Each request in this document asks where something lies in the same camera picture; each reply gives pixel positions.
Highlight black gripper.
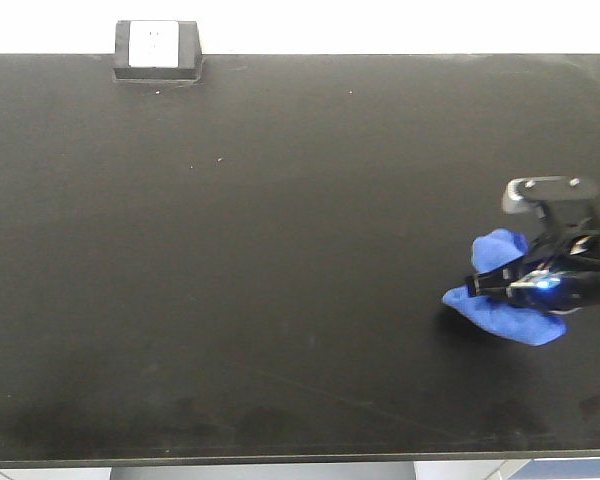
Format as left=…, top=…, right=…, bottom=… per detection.
left=465, top=219, right=600, bottom=314

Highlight blue cloth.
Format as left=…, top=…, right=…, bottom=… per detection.
left=440, top=227, right=568, bottom=348

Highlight black white power socket box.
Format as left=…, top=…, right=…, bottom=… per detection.
left=112, top=20, right=203, bottom=83

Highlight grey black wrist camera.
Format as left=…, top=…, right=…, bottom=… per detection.
left=501, top=176, right=600, bottom=215

